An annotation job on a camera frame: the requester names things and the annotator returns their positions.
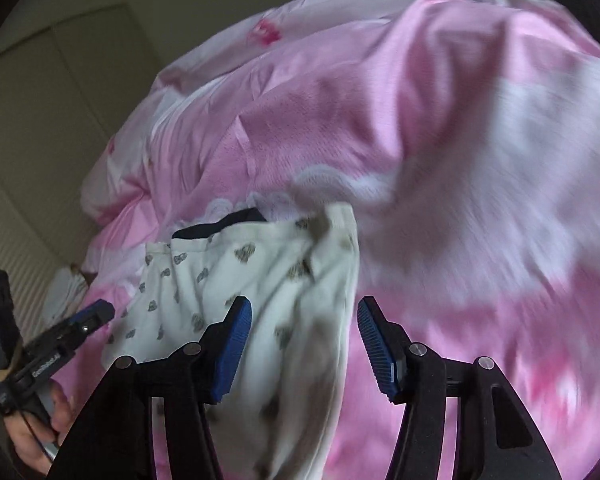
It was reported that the beige wardrobe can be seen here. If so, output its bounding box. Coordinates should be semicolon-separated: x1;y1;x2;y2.
0;2;162;271

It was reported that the pink and white blanket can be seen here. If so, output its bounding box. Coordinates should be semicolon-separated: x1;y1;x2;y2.
55;0;600;480

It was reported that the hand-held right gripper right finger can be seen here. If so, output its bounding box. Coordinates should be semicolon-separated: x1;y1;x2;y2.
356;295;563;480

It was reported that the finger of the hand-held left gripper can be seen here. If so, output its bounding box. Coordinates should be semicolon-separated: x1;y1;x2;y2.
54;299;116;337
66;316;113;349

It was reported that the white heart print baby garment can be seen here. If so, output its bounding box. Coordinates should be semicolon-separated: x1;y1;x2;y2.
102;202;361;480

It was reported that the navy striped cloth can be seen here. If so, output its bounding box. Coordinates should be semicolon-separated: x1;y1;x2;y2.
172;207;268;241

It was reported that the white crumpled cloth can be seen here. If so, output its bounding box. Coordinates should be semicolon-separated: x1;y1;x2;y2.
45;265;97;322

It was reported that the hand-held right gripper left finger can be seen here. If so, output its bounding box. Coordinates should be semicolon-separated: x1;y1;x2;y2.
45;295;253;480

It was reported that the person's left hand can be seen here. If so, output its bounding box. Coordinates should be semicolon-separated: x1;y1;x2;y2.
4;381;77;477

